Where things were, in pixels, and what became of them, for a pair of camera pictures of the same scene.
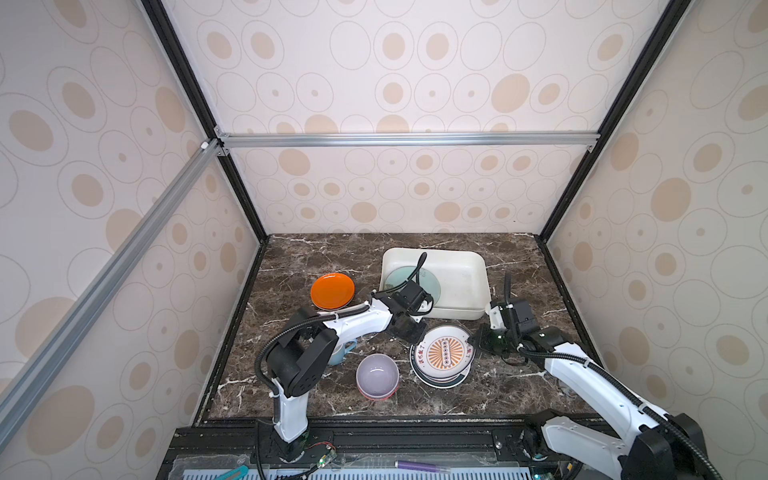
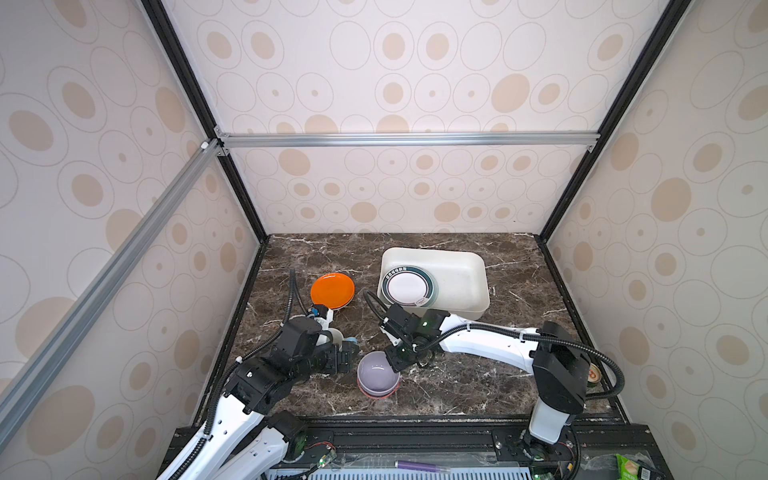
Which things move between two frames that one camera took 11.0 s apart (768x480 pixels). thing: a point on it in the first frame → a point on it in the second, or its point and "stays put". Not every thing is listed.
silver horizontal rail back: [307, 138] stays put
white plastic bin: [462, 275] stays put
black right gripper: [483, 332] → [395, 364]
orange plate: [332, 291] stays put
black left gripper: [416, 337] → [334, 361]
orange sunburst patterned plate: [443, 357] → [409, 286]
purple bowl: [377, 376] stays put
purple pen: [421, 466] stays put
